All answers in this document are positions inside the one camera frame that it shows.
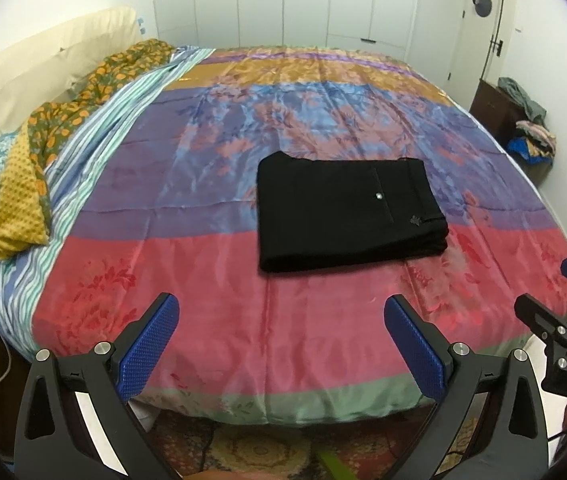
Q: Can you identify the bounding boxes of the colourful striped satin blanket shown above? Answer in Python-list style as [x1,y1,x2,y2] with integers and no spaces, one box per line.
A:
[30,45,567,428]

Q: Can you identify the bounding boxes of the yellow textured pillow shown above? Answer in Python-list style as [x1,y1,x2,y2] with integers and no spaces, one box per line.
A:
[0,122,53,262]

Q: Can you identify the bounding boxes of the cream padded headboard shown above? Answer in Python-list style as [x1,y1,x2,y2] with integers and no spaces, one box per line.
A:
[0,6,141,156]

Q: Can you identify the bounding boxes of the grey green garment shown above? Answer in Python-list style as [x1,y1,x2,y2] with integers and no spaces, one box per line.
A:
[497,76,547,126]

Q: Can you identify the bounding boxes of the patterned floor rug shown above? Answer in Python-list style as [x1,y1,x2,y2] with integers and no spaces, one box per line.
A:
[148,410,464,480]

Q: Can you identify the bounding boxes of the dark wooden cabinet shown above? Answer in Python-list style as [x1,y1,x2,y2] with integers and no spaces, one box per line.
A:
[469,78,529,146]

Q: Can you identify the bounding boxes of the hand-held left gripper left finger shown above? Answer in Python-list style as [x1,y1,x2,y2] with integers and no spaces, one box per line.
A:
[13,292,181,480]

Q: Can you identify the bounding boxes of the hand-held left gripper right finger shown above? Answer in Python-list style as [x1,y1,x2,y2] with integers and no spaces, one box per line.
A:
[383,294,549,480]

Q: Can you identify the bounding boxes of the white wardrobe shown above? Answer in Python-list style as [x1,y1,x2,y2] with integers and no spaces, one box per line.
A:
[149,0,421,61]

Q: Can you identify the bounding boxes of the black pants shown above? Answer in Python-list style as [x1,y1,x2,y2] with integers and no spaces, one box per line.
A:
[256,151,450,275]

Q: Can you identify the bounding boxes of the white door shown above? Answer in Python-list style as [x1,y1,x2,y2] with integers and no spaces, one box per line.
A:
[443,0,517,91]

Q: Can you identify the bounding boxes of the yellow patterned blanket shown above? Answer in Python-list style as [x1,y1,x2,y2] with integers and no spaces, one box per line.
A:
[0,46,216,361]

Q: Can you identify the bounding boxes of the pile of mixed clothes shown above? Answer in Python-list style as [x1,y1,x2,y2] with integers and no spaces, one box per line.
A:
[507,120,558,166]

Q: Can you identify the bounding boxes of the orange green floral quilt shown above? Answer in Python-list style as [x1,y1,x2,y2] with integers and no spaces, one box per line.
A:
[27,38,176,171]

